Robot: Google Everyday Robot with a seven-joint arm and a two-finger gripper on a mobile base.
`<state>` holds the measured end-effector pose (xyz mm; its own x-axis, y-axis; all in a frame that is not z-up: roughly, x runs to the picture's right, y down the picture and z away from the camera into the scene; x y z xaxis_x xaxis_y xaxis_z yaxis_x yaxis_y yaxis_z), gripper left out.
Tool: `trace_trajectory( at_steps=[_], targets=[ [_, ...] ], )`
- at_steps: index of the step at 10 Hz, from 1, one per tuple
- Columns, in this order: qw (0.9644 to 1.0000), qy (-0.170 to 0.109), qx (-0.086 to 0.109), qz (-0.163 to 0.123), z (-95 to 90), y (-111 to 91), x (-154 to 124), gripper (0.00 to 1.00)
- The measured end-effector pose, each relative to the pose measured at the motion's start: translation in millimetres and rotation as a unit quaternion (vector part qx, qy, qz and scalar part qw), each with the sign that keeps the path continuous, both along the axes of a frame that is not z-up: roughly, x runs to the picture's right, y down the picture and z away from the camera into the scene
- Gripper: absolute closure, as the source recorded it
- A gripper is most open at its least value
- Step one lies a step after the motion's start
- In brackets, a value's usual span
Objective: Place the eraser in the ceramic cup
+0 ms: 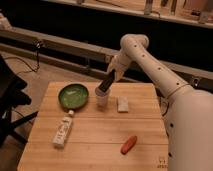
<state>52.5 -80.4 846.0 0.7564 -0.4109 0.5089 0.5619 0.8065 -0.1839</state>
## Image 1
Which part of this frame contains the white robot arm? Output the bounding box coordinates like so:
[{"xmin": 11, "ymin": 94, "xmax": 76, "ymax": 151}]
[{"xmin": 97, "ymin": 34, "xmax": 213, "ymax": 171}]

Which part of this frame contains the black cable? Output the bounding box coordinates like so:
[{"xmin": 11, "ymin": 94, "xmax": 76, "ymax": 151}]
[{"xmin": 3, "ymin": 41, "xmax": 44, "ymax": 76}]

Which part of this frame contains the white tube bottle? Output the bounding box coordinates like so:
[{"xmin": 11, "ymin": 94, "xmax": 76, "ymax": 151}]
[{"xmin": 53, "ymin": 116, "xmax": 73, "ymax": 148}]

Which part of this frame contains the white ceramic cup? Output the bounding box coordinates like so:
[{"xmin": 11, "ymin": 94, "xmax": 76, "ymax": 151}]
[{"xmin": 95, "ymin": 88, "xmax": 110, "ymax": 107}]

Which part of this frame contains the orange carrot toy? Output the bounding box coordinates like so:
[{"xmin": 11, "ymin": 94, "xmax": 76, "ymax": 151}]
[{"xmin": 120, "ymin": 136, "xmax": 137, "ymax": 155}]

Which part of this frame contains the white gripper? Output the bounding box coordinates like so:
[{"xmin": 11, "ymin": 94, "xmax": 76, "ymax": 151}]
[{"xmin": 98, "ymin": 50, "xmax": 131, "ymax": 92}]

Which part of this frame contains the green frying pan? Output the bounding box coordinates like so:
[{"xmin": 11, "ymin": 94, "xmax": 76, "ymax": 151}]
[{"xmin": 58, "ymin": 83, "xmax": 89, "ymax": 117}]

